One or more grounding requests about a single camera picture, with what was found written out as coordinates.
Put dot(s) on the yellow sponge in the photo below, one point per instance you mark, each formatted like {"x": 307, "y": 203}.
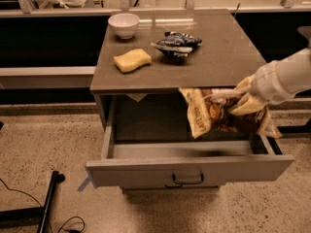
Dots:
{"x": 132, "y": 60}

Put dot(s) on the dark blue chip bag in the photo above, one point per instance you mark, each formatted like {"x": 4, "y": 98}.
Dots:
{"x": 177, "y": 44}

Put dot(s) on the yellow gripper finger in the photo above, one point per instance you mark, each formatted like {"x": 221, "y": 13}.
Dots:
{"x": 244, "y": 85}
{"x": 245, "y": 103}

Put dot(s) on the blue floor tape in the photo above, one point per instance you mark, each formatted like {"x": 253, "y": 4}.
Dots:
{"x": 87, "y": 181}

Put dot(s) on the grey cabinet with counter top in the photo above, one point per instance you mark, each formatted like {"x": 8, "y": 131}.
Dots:
{"x": 225, "y": 57}

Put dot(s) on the brown chip bag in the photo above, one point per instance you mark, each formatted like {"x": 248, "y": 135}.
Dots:
{"x": 207, "y": 112}

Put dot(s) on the black drawer handle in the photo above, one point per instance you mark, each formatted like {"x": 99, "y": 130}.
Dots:
{"x": 178, "y": 182}

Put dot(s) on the open grey top drawer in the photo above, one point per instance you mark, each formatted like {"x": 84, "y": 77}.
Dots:
{"x": 144, "y": 159}

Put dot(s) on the metal railing frame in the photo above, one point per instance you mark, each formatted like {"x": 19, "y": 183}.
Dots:
{"x": 155, "y": 4}

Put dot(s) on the white bowl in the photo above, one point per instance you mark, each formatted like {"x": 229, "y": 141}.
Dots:
{"x": 124, "y": 25}

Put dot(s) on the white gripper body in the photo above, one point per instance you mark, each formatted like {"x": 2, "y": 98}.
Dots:
{"x": 266, "y": 83}

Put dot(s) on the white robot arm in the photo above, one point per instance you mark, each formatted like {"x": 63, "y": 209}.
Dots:
{"x": 295, "y": 72}

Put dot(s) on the black stand base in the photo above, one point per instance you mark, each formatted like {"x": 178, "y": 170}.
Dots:
{"x": 33, "y": 216}

